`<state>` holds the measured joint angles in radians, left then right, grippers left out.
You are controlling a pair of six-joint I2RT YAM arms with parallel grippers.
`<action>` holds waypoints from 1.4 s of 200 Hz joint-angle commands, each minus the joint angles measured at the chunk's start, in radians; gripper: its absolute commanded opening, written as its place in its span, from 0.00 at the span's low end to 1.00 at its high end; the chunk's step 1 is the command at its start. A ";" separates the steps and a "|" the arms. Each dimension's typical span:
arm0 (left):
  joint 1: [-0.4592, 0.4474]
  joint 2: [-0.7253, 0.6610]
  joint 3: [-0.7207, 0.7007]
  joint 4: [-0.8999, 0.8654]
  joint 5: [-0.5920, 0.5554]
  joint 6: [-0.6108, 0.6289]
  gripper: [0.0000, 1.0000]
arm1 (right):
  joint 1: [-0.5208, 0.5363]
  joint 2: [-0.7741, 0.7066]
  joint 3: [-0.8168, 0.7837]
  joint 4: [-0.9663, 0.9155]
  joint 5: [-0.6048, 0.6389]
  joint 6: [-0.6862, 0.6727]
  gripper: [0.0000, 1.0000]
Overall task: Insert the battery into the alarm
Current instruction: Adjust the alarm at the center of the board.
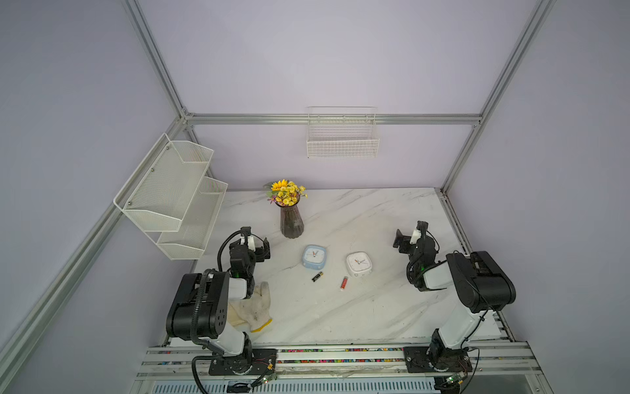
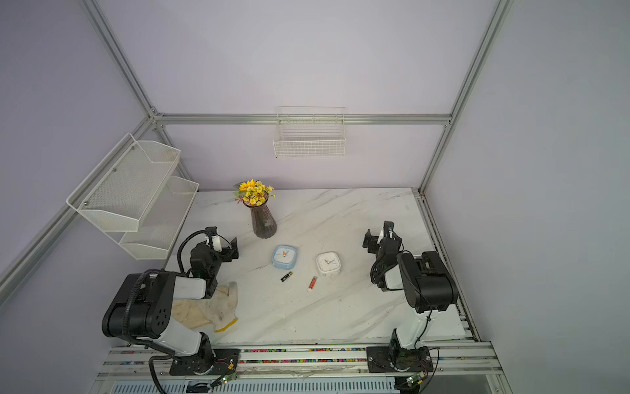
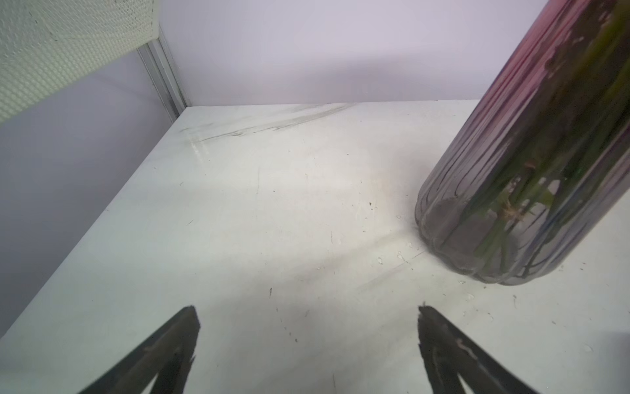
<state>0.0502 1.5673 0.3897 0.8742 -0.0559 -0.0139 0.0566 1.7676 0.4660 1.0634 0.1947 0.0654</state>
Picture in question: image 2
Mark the white yellow cloth glove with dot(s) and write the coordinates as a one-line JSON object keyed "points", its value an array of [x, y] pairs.
{"points": [[218, 311]]}

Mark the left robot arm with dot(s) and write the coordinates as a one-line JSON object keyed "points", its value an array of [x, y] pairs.
{"points": [[141, 311]]}

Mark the yellow flower bouquet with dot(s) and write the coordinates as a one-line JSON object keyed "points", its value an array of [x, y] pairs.
{"points": [[253, 193]]}

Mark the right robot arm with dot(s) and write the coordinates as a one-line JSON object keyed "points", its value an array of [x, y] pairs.
{"points": [[425, 281]]}

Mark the white mesh shelf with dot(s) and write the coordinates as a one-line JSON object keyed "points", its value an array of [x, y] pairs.
{"points": [[119, 193], [161, 227]]}

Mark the black gold battery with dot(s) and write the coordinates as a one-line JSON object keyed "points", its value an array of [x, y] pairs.
{"points": [[287, 276]]}

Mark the dark glass vase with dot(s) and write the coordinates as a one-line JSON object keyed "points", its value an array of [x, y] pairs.
{"points": [[264, 224]]}

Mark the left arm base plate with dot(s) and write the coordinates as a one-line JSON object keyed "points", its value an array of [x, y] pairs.
{"points": [[222, 361]]}

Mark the red battery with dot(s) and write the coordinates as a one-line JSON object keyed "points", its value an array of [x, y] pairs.
{"points": [[312, 283]]}

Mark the lower white mesh shelf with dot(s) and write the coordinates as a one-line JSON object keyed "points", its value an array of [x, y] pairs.
{"points": [[161, 227]]}

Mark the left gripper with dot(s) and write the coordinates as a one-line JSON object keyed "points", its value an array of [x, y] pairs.
{"points": [[225, 251]]}

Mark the upper white mesh shelf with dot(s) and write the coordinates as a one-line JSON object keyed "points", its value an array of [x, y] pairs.
{"points": [[119, 193]]}

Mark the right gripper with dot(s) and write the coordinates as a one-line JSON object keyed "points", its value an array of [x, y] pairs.
{"points": [[372, 241]]}

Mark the white wire wall basket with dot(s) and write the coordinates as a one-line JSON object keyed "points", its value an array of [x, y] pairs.
{"points": [[310, 132]]}

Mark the blue alarm clock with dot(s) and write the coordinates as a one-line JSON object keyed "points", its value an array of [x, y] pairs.
{"points": [[284, 257]]}

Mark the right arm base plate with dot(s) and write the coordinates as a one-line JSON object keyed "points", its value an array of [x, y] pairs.
{"points": [[382, 359]]}

